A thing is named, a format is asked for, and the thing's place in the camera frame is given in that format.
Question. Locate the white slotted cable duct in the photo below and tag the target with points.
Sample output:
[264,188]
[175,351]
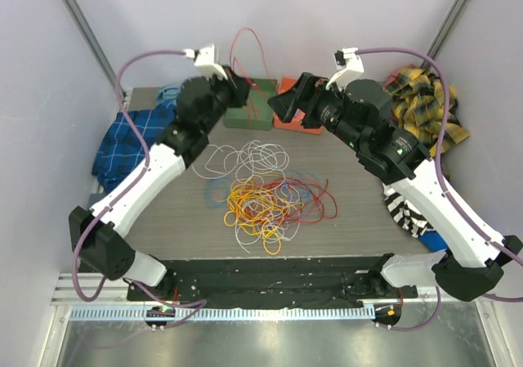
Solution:
[147,312]

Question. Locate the light blue cloth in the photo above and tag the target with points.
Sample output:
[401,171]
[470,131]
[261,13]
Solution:
[167,96]

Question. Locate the blue plaid cloth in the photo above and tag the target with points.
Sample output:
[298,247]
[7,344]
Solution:
[120,150]

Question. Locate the pink cloth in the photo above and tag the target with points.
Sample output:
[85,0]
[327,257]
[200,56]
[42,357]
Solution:
[393,75]

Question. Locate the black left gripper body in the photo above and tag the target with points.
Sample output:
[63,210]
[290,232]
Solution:
[221,104]

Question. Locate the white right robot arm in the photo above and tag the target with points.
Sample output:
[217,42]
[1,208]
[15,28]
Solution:
[472,264]

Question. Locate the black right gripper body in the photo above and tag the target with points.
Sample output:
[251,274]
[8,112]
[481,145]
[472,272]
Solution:
[326,109]

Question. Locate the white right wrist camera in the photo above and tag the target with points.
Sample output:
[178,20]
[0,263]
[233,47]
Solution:
[349,68]

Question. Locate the black white striped cloth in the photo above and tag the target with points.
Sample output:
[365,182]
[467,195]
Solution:
[405,214]

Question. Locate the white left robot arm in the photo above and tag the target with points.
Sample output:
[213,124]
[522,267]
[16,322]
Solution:
[98,234]

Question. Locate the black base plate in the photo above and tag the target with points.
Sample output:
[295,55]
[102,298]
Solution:
[278,283]

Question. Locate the grey blue folded cloth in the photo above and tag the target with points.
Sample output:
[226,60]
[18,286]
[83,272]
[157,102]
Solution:
[94,198]

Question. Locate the green plastic bin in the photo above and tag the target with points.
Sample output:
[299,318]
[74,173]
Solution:
[256,114]

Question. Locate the yellow plaid cloth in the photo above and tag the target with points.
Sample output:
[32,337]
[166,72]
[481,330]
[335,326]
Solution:
[418,104]

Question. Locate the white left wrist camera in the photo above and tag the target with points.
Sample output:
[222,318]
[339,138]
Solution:
[206,61]

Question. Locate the bright blue cloth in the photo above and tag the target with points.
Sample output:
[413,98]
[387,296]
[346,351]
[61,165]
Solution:
[432,240]

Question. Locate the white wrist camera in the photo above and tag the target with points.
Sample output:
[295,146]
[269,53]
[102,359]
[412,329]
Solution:
[206,61]
[349,68]

